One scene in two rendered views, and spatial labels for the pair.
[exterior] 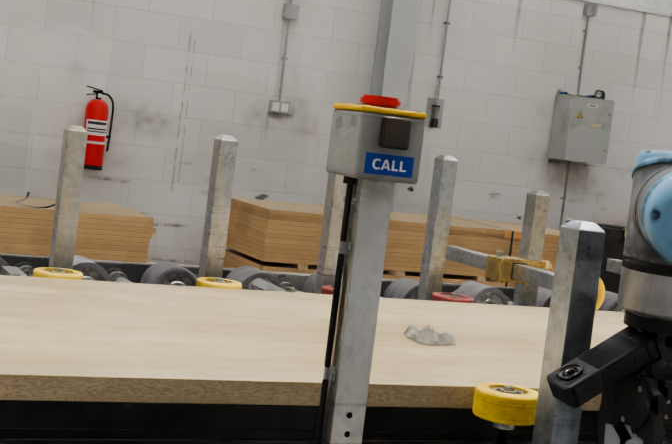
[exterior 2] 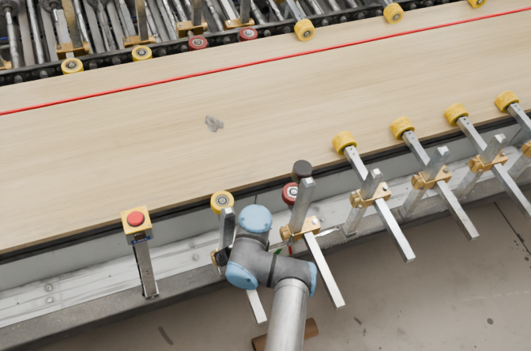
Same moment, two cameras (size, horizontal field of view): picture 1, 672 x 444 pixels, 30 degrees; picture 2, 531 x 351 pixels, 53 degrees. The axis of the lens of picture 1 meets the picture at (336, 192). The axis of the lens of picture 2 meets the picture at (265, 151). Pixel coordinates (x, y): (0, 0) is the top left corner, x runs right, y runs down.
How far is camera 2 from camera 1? 144 cm
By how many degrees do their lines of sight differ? 51
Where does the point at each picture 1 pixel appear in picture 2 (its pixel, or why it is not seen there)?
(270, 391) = not seen: hidden behind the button
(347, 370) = (143, 266)
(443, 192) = not seen: outside the picture
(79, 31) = not seen: outside the picture
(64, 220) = (71, 26)
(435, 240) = not seen: outside the picture
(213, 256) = (141, 24)
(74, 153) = (65, 2)
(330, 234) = (193, 4)
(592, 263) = (231, 221)
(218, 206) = (139, 5)
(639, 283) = not seen: hidden behind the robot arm
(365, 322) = (145, 258)
